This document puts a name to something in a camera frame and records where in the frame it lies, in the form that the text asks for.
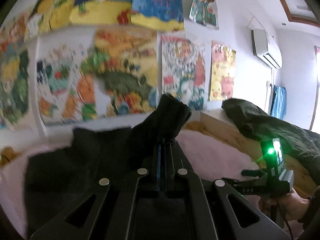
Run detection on black puffer jacket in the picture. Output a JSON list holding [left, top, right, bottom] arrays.
[[23, 93, 256, 240]]

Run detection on dark green jacket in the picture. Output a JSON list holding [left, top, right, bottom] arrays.
[[221, 98, 319, 185]]

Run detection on pink bed sheet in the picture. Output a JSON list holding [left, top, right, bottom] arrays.
[[1, 129, 258, 238]]

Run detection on blue hanging towel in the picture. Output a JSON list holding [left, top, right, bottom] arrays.
[[270, 85, 286, 120]]

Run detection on pink yellow animals drawing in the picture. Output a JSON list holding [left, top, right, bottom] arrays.
[[209, 41, 236, 101]]

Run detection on white air conditioner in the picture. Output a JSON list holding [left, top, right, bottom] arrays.
[[251, 29, 283, 69]]

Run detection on dinosaur flowers drawing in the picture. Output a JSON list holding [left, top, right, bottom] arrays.
[[82, 26, 158, 116]]

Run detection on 2024 astronaut drawing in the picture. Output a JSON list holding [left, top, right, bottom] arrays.
[[161, 35, 206, 111]]

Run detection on orange fruit drink drawing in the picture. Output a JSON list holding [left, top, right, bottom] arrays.
[[36, 35, 98, 126]]

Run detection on green figure small drawing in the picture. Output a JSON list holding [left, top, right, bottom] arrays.
[[189, 0, 219, 29]]

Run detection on blue sea jellyfish drawing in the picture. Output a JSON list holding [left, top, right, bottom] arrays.
[[131, 0, 184, 32]]

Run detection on blue fish sea drawing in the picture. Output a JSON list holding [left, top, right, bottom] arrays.
[[69, 0, 132, 25]]

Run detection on anime girl drawing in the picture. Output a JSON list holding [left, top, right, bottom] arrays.
[[0, 29, 30, 131]]

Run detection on sunflower yellow drawing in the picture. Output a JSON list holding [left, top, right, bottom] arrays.
[[24, 0, 75, 41]]

